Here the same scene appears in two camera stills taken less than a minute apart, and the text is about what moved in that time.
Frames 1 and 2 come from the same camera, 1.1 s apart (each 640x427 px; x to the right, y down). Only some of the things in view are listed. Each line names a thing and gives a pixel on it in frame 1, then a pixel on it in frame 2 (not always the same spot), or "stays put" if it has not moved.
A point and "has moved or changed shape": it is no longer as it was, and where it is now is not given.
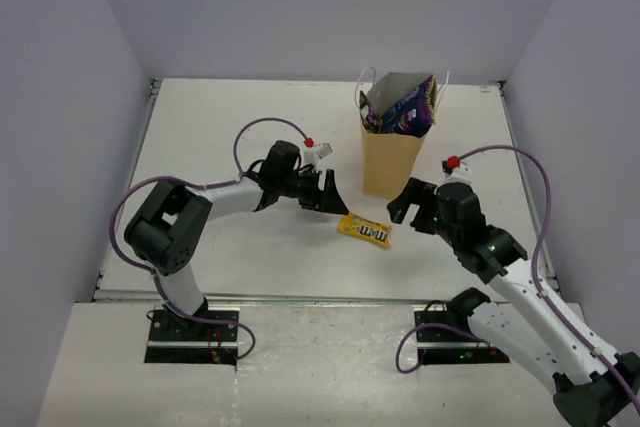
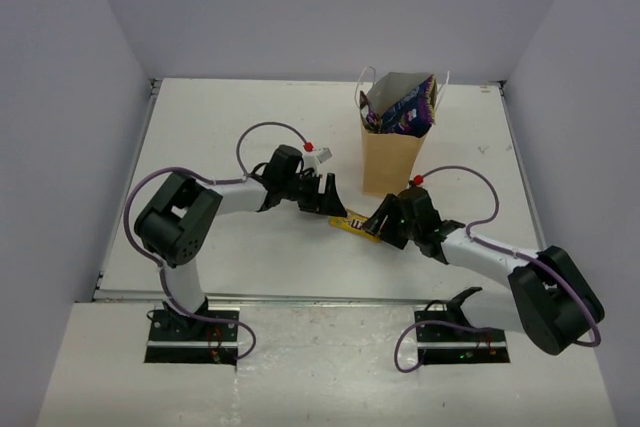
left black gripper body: x=323 y=189 stays put
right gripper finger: x=397 y=210 to x=378 y=218
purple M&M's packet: x=369 y=114 stays put
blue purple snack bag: x=413 y=114 stays put
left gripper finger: x=332 y=201 stays put
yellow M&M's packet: x=354 y=224 has moved or changed shape
